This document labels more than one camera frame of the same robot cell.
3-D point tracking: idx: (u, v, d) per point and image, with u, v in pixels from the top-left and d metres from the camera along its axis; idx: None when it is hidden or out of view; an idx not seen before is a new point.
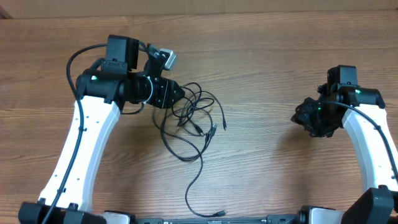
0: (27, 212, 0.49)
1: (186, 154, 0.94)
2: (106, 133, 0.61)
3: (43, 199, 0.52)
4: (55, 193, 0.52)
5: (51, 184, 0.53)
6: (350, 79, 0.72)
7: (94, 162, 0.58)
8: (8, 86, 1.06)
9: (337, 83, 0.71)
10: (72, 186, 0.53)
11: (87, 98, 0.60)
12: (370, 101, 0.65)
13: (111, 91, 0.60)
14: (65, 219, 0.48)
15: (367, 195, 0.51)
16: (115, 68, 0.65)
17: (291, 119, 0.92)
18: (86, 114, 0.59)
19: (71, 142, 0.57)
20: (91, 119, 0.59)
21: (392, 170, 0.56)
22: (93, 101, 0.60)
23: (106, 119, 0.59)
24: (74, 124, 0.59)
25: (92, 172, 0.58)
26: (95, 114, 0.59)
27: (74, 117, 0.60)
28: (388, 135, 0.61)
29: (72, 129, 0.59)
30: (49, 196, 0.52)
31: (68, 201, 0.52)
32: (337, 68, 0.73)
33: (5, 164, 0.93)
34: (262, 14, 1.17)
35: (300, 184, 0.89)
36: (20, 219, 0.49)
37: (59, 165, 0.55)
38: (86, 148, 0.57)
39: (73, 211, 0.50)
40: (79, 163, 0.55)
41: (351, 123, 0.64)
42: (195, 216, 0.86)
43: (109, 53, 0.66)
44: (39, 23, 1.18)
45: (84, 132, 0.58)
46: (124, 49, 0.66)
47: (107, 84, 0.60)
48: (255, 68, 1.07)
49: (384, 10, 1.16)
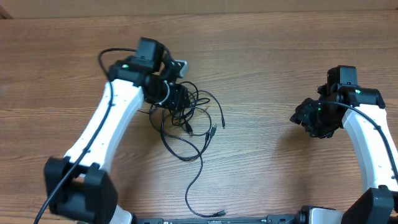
0: (54, 165, 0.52)
1: (188, 152, 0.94)
2: (130, 113, 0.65)
3: (69, 157, 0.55)
4: (81, 152, 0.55)
5: (78, 145, 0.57)
6: (350, 79, 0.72)
7: (116, 137, 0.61)
8: (8, 86, 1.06)
9: (337, 83, 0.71)
10: (96, 150, 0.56)
11: (117, 81, 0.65)
12: (370, 101, 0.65)
13: (137, 80, 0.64)
14: (87, 175, 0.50)
15: (368, 195, 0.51)
16: (142, 65, 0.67)
17: (291, 119, 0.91)
18: (116, 93, 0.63)
19: (100, 114, 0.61)
20: (120, 97, 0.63)
21: (392, 170, 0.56)
22: (122, 84, 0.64)
23: (132, 99, 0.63)
24: (104, 100, 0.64)
25: (115, 145, 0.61)
26: (124, 93, 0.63)
27: (104, 95, 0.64)
28: (388, 135, 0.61)
29: (102, 104, 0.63)
30: (74, 155, 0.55)
31: (91, 161, 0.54)
32: (337, 69, 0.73)
33: (5, 164, 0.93)
34: (262, 14, 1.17)
35: (300, 184, 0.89)
36: (45, 170, 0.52)
37: (87, 130, 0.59)
38: (113, 121, 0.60)
39: (96, 168, 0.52)
40: (104, 132, 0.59)
41: (351, 123, 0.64)
42: (195, 216, 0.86)
43: (138, 51, 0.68)
44: (40, 23, 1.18)
45: (113, 106, 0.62)
46: (153, 51, 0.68)
47: (135, 74, 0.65)
48: (255, 68, 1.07)
49: (384, 11, 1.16)
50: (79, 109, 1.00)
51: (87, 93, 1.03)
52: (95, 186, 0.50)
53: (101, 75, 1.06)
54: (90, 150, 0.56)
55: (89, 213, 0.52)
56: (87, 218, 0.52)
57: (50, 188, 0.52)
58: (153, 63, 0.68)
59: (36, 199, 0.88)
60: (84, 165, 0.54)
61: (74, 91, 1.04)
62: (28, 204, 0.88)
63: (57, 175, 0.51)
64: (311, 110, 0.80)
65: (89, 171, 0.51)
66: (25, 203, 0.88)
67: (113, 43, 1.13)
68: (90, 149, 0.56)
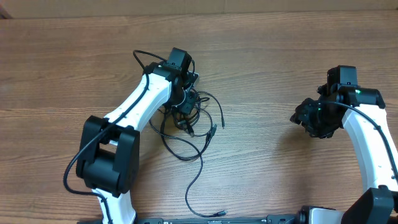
0: (94, 122, 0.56)
1: (188, 150, 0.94)
2: (158, 102, 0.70)
3: (107, 117, 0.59)
4: (118, 117, 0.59)
5: (115, 112, 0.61)
6: (350, 79, 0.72)
7: (145, 118, 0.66)
8: (8, 86, 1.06)
9: (337, 83, 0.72)
10: (132, 117, 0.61)
11: (153, 74, 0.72)
12: (370, 101, 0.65)
13: (169, 77, 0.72)
14: (122, 132, 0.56)
15: (367, 195, 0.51)
16: (171, 68, 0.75)
17: (291, 119, 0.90)
18: (151, 82, 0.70)
19: (135, 95, 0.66)
20: (154, 85, 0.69)
21: (392, 170, 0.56)
22: (157, 78, 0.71)
23: (163, 89, 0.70)
24: (139, 86, 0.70)
25: (142, 125, 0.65)
26: (157, 83, 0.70)
27: (140, 83, 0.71)
28: (388, 136, 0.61)
29: (137, 88, 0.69)
30: (112, 117, 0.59)
31: (127, 124, 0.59)
32: (337, 69, 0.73)
33: (5, 164, 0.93)
34: (262, 14, 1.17)
35: (300, 184, 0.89)
36: (84, 126, 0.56)
37: (124, 103, 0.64)
38: (147, 101, 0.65)
39: (131, 129, 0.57)
40: (138, 107, 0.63)
41: (351, 123, 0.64)
42: (195, 216, 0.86)
43: (170, 59, 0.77)
44: (40, 23, 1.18)
45: (148, 91, 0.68)
46: (182, 59, 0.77)
47: (168, 73, 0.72)
48: (255, 68, 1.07)
49: (384, 11, 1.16)
50: (79, 109, 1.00)
51: (87, 93, 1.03)
52: (129, 144, 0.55)
53: (101, 75, 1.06)
54: (126, 116, 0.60)
55: (114, 172, 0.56)
56: (112, 178, 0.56)
57: (84, 142, 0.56)
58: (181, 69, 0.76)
59: (36, 199, 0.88)
60: (120, 126, 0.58)
61: (74, 91, 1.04)
62: (28, 203, 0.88)
63: (94, 130, 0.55)
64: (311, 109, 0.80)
65: (124, 130, 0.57)
66: (25, 203, 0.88)
67: (113, 43, 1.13)
68: (127, 116, 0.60)
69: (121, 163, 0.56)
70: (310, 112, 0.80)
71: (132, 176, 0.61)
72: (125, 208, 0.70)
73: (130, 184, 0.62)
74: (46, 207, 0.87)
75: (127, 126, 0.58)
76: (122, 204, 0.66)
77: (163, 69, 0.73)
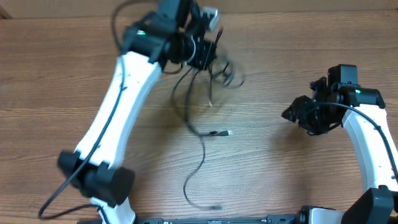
0: (66, 159, 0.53)
1: (188, 150, 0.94)
2: (145, 91, 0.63)
3: (80, 152, 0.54)
4: (91, 148, 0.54)
5: (87, 139, 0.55)
6: (350, 79, 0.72)
7: (128, 127, 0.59)
8: (8, 86, 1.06)
9: (337, 83, 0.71)
10: (107, 145, 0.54)
11: (132, 53, 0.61)
12: (370, 101, 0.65)
13: (160, 42, 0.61)
14: (97, 173, 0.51)
15: (367, 195, 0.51)
16: (163, 25, 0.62)
17: (290, 117, 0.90)
18: (129, 73, 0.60)
19: (109, 102, 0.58)
20: (133, 78, 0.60)
21: (392, 170, 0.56)
22: (137, 58, 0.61)
23: (145, 81, 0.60)
24: (115, 79, 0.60)
25: (127, 132, 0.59)
26: (137, 73, 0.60)
27: (115, 74, 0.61)
28: (388, 135, 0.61)
29: (114, 84, 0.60)
30: (86, 149, 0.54)
31: (101, 158, 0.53)
32: (337, 68, 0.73)
33: (5, 164, 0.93)
34: (262, 14, 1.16)
35: (300, 184, 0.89)
36: (58, 157, 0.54)
37: (96, 122, 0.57)
38: (125, 106, 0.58)
39: (104, 167, 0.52)
40: (114, 124, 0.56)
41: (351, 124, 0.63)
42: (195, 216, 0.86)
43: (162, 8, 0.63)
44: (39, 23, 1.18)
45: (124, 90, 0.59)
46: (177, 5, 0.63)
47: (157, 38, 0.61)
48: (255, 68, 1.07)
49: (384, 11, 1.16)
50: (80, 109, 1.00)
51: (87, 93, 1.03)
52: (104, 185, 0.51)
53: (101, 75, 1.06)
54: (101, 144, 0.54)
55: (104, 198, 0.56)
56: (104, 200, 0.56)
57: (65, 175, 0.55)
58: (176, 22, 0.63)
59: (36, 199, 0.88)
60: (94, 162, 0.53)
61: (74, 91, 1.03)
62: (28, 203, 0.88)
63: (69, 168, 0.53)
64: (304, 106, 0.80)
65: (97, 169, 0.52)
66: (25, 203, 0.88)
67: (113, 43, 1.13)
68: (101, 144, 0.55)
69: (106, 194, 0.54)
70: (301, 109, 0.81)
71: (127, 185, 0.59)
72: (124, 213, 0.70)
73: (127, 188, 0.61)
74: (46, 206, 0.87)
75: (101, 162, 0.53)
76: (119, 211, 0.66)
77: (148, 35, 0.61)
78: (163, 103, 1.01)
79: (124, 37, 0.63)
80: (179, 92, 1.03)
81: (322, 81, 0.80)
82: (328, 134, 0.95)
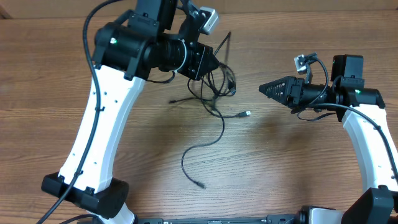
0: (50, 186, 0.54)
1: (188, 150, 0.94)
2: (130, 104, 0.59)
3: (63, 177, 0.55)
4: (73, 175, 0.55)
5: (70, 163, 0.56)
6: (354, 72, 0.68)
7: (111, 148, 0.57)
8: (8, 86, 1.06)
9: (341, 76, 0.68)
10: (89, 172, 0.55)
11: (104, 67, 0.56)
12: (370, 101, 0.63)
13: (136, 50, 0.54)
14: (84, 201, 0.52)
15: (367, 195, 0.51)
16: (143, 25, 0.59)
17: (281, 99, 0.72)
18: (104, 91, 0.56)
19: (88, 124, 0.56)
20: (110, 96, 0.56)
21: (392, 170, 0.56)
22: (112, 72, 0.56)
23: (125, 99, 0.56)
24: (91, 97, 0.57)
25: (111, 154, 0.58)
26: (114, 90, 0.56)
27: (91, 91, 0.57)
28: (388, 135, 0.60)
29: (91, 100, 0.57)
30: (68, 175, 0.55)
31: (84, 185, 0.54)
32: (344, 59, 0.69)
33: (5, 164, 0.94)
34: (262, 14, 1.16)
35: (300, 184, 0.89)
36: (42, 183, 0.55)
37: (76, 145, 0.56)
38: (104, 129, 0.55)
39: (89, 196, 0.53)
40: (96, 150, 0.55)
41: (351, 124, 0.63)
42: (195, 216, 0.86)
43: (142, 7, 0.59)
44: (39, 23, 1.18)
45: (102, 111, 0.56)
46: (158, 6, 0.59)
47: (132, 46, 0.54)
48: (255, 68, 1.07)
49: (384, 10, 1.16)
50: (80, 109, 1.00)
51: (87, 93, 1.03)
52: (92, 210, 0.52)
53: None
54: (83, 171, 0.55)
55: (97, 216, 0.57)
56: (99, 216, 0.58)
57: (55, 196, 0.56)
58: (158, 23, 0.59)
59: (36, 199, 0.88)
60: (78, 188, 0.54)
61: (74, 91, 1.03)
62: (28, 204, 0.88)
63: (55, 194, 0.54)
64: (301, 86, 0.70)
65: (84, 197, 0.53)
66: (25, 203, 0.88)
67: None
68: (83, 170, 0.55)
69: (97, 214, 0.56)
70: (300, 89, 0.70)
71: (120, 200, 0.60)
72: (122, 215, 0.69)
73: (122, 201, 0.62)
74: (46, 207, 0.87)
75: (85, 188, 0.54)
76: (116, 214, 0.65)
77: (123, 41, 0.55)
78: (164, 103, 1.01)
79: (95, 44, 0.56)
80: (179, 92, 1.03)
81: (315, 56, 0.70)
82: (328, 134, 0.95)
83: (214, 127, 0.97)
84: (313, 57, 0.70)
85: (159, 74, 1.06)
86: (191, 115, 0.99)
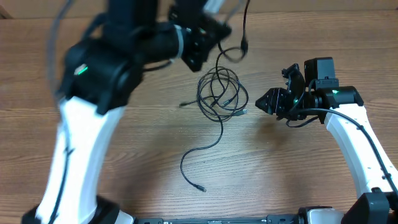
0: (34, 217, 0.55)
1: (189, 150, 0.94)
2: (105, 138, 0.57)
3: (38, 216, 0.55)
4: (50, 215, 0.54)
5: (45, 203, 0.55)
6: (328, 74, 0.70)
7: (87, 183, 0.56)
8: (7, 86, 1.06)
9: (315, 80, 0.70)
10: (65, 213, 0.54)
11: (73, 104, 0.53)
12: (349, 99, 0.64)
13: (107, 81, 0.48)
14: None
15: (362, 201, 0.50)
16: (118, 35, 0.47)
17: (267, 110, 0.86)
18: (74, 130, 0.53)
19: (60, 163, 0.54)
20: (79, 136, 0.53)
21: (381, 170, 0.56)
22: (81, 110, 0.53)
23: (96, 139, 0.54)
24: (62, 135, 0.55)
25: (89, 188, 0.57)
26: (84, 130, 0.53)
27: (60, 129, 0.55)
28: (372, 134, 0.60)
29: (61, 139, 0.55)
30: (45, 216, 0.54)
31: None
32: (314, 62, 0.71)
33: (5, 163, 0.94)
34: (262, 14, 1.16)
35: (300, 184, 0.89)
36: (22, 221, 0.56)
37: (50, 184, 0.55)
38: (78, 170, 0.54)
39: None
40: (70, 190, 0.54)
41: (334, 126, 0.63)
42: (195, 216, 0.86)
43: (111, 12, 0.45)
44: (39, 23, 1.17)
45: (73, 152, 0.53)
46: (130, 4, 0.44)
47: (104, 72, 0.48)
48: (255, 68, 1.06)
49: (384, 11, 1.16)
50: None
51: None
52: None
53: None
54: (59, 212, 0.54)
55: None
56: None
57: None
58: (137, 30, 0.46)
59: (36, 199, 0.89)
60: None
61: None
62: (29, 203, 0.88)
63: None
64: (280, 98, 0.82)
65: None
66: (26, 203, 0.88)
67: None
68: (59, 211, 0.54)
69: None
70: (277, 101, 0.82)
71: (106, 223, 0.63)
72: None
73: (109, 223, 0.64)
74: None
75: None
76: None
77: (93, 68, 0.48)
78: (164, 103, 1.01)
79: (64, 71, 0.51)
80: (179, 92, 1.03)
81: (295, 67, 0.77)
82: (328, 134, 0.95)
83: (218, 128, 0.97)
84: (293, 68, 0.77)
85: (159, 74, 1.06)
86: (191, 115, 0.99)
